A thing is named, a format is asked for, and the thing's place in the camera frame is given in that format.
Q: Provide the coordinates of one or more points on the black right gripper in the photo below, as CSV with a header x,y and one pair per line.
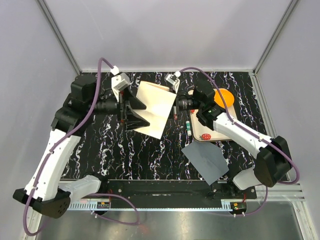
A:
x,y
177,103

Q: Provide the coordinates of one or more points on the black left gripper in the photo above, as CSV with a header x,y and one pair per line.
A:
x,y
130,119

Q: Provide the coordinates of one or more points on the white green glue stick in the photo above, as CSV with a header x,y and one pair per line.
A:
x,y
188,128

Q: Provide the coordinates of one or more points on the beige lined letter paper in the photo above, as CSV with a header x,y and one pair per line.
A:
x,y
159,101

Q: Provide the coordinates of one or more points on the grey paper envelope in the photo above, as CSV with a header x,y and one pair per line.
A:
x,y
208,160

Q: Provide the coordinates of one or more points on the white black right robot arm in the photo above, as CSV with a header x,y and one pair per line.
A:
x,y
272,155

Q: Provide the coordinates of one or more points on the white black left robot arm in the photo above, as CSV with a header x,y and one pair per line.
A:
x,y
43,193

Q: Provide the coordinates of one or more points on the strawberry pattern tray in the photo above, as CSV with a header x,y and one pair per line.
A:
x,y
203,133

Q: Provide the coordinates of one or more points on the orange bowl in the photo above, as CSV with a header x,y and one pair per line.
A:
x,y
227,96

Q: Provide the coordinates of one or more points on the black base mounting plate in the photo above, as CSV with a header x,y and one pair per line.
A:
x,y
178,194

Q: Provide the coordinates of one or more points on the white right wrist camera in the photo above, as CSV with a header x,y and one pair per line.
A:
x,y
173,78

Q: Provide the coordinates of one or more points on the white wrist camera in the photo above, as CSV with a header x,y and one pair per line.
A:
x,y
173,78
119,81

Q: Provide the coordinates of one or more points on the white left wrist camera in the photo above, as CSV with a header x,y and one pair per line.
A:
x,y
119,81

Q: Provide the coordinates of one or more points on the white slotted cable duct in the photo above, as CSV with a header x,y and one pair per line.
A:
x,y
89,205

